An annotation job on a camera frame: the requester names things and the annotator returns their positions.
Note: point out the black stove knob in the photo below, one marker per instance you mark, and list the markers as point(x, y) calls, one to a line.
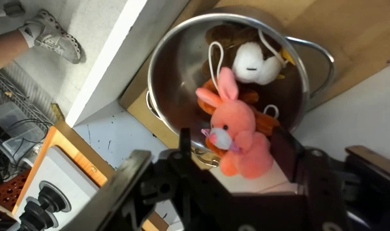
point(36, 219)
point(54, 198)

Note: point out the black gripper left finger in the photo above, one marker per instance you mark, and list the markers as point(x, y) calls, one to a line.
point(118, 193)

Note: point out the person bare leg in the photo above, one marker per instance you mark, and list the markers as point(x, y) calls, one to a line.
point(4, 52)

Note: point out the white plush toy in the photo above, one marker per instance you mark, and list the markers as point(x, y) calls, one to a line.
point(254, 65)

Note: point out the pink plush bunny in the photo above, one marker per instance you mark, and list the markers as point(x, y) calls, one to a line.
point(241, 129)

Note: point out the stainless steel pot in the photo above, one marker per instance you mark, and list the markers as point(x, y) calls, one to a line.
point(177, 65)

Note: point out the white perforated shoe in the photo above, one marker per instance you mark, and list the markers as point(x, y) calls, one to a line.
point(54, 36)

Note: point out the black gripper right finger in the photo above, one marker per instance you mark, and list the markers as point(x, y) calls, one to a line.
point(323, 180)

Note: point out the grey toy gas stove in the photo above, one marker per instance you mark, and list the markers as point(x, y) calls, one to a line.
point(61, 171)

